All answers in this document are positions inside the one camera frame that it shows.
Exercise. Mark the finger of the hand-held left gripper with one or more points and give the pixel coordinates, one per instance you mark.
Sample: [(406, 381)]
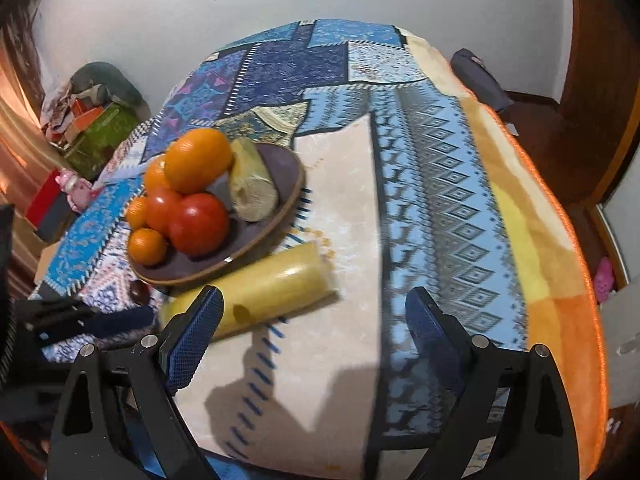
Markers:
[(120, 321)]

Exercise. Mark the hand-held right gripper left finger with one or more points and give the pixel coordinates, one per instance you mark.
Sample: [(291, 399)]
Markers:
[(197, 335)]

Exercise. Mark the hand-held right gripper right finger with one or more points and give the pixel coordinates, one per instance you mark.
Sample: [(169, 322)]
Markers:
[(435, 340)]

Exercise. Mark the small tangerine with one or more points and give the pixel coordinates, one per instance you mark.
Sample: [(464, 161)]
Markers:
[(146, 246), (136, 212)]

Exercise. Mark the red tomato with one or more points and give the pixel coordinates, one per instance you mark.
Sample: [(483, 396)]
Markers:
[(198, 223), (161, 210)]

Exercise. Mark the dark purple plate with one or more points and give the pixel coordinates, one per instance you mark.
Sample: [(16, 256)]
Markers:
[(270, 210)]

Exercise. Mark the large orange with sticker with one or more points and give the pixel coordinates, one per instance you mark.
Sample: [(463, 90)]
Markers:
[(155, 176)]

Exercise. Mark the plain orange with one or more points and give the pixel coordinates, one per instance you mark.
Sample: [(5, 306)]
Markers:
[(197, 160)]

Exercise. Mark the brown cardboard box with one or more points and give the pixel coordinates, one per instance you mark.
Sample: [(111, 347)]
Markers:
[(47, 260)]

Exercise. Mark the dark grey box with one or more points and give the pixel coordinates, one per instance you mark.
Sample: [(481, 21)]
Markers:
[(57, 220)]

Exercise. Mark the red box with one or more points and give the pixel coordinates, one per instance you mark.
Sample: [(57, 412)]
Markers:
[(42, 200)]

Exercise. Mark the pink rabbit toy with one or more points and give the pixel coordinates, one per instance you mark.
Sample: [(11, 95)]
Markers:
[(75, 187)]

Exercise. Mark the blue patchwork printed blanket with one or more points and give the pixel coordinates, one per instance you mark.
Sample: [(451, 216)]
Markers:
[(425, 185)]

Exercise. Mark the pink soft toy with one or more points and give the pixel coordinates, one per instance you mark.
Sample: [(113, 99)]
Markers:
[(605, 277)]

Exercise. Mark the white cardboard box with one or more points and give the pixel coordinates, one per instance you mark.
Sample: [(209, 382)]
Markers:
[(620, 345)]

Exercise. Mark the green bag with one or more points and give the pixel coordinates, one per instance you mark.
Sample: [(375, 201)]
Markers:
[(100, 135)]

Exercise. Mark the orange curtain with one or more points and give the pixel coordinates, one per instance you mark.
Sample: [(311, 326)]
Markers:
[(17, 125)]

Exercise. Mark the pile of clutter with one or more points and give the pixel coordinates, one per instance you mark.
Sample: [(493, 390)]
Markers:
[(67, 110)]

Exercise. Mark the dark bag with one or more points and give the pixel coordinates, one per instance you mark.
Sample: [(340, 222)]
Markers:
[(480, 80)]

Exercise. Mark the brown wooden door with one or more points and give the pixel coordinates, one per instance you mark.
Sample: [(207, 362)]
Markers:
[(597, 85)]

